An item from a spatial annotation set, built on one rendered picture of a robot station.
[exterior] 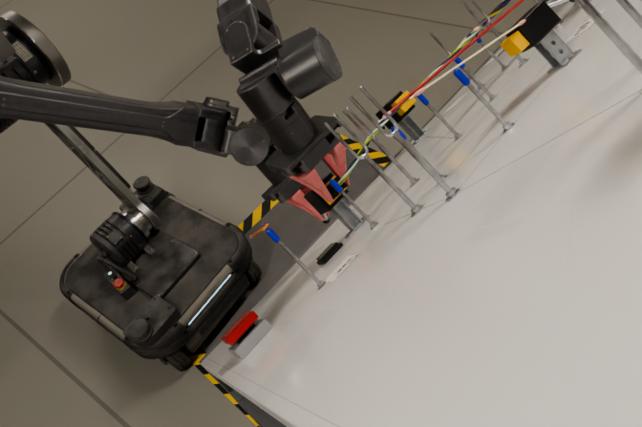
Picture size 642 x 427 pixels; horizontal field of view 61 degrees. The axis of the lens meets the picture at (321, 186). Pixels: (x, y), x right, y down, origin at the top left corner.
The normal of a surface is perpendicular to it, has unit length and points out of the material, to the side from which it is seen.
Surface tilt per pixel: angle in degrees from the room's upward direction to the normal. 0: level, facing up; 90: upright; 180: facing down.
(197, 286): 0
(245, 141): 56
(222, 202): 0
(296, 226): 0
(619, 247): 49
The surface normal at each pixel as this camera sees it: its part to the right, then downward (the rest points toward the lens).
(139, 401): -0.22, -0.65
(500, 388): -0.69, -0.72
